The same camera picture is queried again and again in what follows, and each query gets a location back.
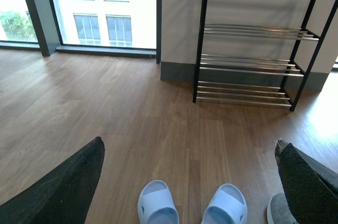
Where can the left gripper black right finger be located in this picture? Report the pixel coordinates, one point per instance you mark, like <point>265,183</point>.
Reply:
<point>309,186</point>

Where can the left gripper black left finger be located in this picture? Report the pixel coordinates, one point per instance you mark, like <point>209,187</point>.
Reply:
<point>64,195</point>

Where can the grey knit sneaker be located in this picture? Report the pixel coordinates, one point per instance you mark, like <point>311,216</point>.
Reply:
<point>278,211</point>

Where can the light blue slide sandal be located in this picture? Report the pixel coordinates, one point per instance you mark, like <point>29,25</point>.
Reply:
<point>228,205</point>
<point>155,204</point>

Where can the black metal shoe rack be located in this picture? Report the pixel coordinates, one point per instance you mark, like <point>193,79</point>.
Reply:
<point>252,79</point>

